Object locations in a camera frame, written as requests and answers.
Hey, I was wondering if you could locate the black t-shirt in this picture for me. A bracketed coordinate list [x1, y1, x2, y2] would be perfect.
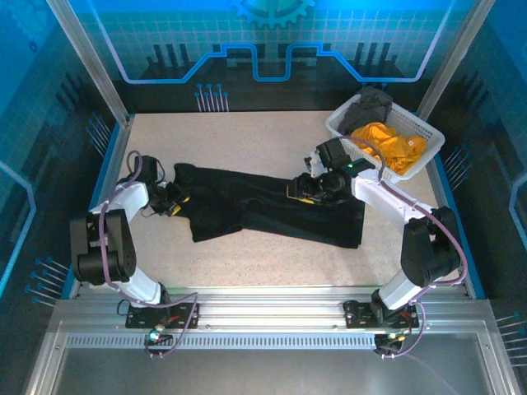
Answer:
[172, 162, 367, 250]

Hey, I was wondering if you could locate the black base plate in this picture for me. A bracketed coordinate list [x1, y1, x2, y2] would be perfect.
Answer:
[125, 303, 200, 330]
[343, 299, 420, 330]

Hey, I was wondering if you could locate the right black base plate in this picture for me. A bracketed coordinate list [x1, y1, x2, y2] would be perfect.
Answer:
[343, 299, 420, 330]

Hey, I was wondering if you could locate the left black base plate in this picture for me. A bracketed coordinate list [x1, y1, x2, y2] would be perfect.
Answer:
[125, 303, 200, 330]

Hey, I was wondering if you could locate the white plastic basket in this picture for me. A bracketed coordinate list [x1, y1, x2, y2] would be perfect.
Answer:
[324, 93, 446, 185]

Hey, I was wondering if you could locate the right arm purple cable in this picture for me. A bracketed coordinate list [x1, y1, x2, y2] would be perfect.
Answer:
[347, 136, 469, 314]

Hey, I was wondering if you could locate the aluminium mounting rail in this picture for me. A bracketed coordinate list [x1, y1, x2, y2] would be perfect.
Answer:
[55, 283, 491, 331]

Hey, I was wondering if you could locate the grey t-shirt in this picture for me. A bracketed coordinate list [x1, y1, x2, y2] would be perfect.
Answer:
[337, 86, 394, 136]

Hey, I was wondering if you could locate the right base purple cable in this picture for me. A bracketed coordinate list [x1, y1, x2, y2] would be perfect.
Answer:
[376, 302, 429, 360]

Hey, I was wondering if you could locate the aluminium frame post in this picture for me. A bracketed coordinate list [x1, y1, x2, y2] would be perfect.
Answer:
[415, 0, 495, 120]
[44, 0, 135, 125]

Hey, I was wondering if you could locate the yellow t-shirt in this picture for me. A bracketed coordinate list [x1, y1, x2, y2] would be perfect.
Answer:
[350, 122, 428, 174]

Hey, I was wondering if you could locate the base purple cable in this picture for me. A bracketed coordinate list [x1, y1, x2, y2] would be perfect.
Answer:
[376, 302, 429, 360]
[117, 292, 202, 360]

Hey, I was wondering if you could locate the grey metal sheet panel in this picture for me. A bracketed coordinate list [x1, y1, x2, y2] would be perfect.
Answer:
[24, 328, 516, 395]

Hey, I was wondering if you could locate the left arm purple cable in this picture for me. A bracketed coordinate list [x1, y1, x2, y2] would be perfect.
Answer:
[97, 150, 146, 290]

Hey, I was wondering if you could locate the slotted grey cable duct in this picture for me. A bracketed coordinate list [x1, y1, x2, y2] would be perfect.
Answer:
[64, 332, 380, 351]

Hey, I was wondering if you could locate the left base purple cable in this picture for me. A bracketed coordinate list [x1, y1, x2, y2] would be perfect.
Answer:
[117, 292, 202, 360]

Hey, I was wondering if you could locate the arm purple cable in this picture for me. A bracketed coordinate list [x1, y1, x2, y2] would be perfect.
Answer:
[347, 136, 469, 314]
[97, 150, 146, 290]

